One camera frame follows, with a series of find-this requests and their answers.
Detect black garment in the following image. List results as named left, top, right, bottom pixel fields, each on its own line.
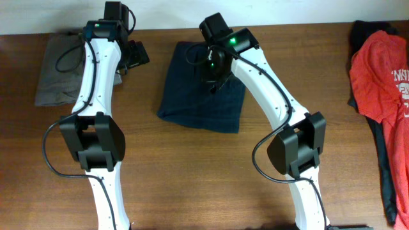
left=349, top=20, right=399, bottom=226

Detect navy blue shorts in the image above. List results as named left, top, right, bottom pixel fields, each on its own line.
left=157, top=42, right=245, bottom=134

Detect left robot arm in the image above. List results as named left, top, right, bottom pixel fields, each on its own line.
left=58, top=1, right=150, bottom=230

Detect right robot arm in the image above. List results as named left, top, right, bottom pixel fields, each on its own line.
left=199, top=13, right=330, bottom=230

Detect grey folded shorts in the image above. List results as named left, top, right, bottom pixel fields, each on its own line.
left=35, top=30, right=123, bottom=107

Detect red t-shirt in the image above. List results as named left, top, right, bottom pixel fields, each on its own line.
left=350, top=31, right=408, bottom=229

